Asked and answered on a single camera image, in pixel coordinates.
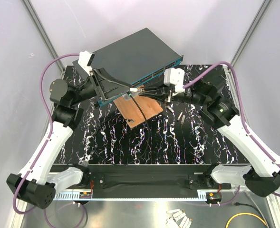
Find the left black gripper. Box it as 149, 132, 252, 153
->
70, 67, 131, 105

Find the silver SFP module plug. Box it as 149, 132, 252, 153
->
129, 88, 145, 93

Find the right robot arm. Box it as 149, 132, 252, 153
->
138, 78, 280, 197

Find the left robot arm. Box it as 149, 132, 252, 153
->
6, 68, 132, 214

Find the wooden board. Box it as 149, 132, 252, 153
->
113, 93, 163, 129

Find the pile of white modules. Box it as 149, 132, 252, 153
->
166, 209, 193, 228

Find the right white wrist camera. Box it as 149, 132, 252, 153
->
164, 68, 185, 94

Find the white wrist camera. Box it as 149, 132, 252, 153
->
78, 51, 95, 74
164, 68, 185, 94

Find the black braided fiber cable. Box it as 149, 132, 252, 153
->
92, 94, 152, 165

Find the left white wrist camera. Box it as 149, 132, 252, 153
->
78, 51, 95, 74

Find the dark teal network switch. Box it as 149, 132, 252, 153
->
72, 28, 184, 108

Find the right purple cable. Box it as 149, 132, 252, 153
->
182, 61, 280, 207

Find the white slotted cable duct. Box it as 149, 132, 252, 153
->
53, 191, 92, 201

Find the grey ethernet cable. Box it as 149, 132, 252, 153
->
244, 191, 277, 228

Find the black cable with plug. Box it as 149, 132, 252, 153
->
234, 201, 277, 228

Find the yellow fiber cable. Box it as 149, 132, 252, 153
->
226, 213, 268, 228

